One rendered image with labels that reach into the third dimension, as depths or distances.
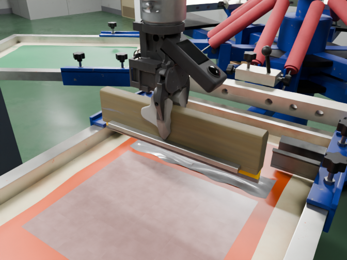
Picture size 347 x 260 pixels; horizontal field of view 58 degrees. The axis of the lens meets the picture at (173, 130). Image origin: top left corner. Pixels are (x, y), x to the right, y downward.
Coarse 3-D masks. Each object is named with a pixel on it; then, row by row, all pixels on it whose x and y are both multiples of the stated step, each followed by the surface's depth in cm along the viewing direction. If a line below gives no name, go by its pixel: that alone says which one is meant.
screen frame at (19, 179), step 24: (192, 96) 99; (240, 120) 89; (264, 120) 86; (72, 144) 75; (96, 144) 81; (24, 168) 67; (48, 168) 70; (0, 192) 62; (312, 216) 55; (312, 240) 50
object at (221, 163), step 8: (120, 128) 65; (128, 128) 65; (136, 136) 63; (144, 136) 62; (152, 136) 62; (160, 144) 60; (168, 144) 59; (176, 144) 59; (184, 152) 58; (192, 152) 57; (200, 152) 57; (208, 160) 55; (216, 160) 55; (224, 160) 55; (224, 168) 54; (232, 168) 53
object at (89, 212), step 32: (96, 160) 75; (128, 160) 75; (160, 160) 75; (64, 192) 66; (96, 192) 66; (128, 192) 66; (160, 192) 66; (32, 224) 58; (64, 224) 58; (96, 224) 58; (128, 224) 58; (0, 256) 52; (32, 256) 52; (64, 256) 52; (96, 256) 52
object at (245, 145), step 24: (120, 96) 64; (144, 96) 63; (120, 120) 66; (144, 120) 62; (192, 120) 55; (216, 120) 54; (192, 144) 58; (216, 144) 55; (240, 144) 52; (264, 144) 51; (240, 168) 54
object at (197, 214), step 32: (192, 192) 66; (224, 192) 66; (160, 224) 58; (192, 224) 58; (224, 224) 58; (256, 224) 58; (128, 256) 52; (160, 256) 52; (192, 256) 52; (224, 256) 52
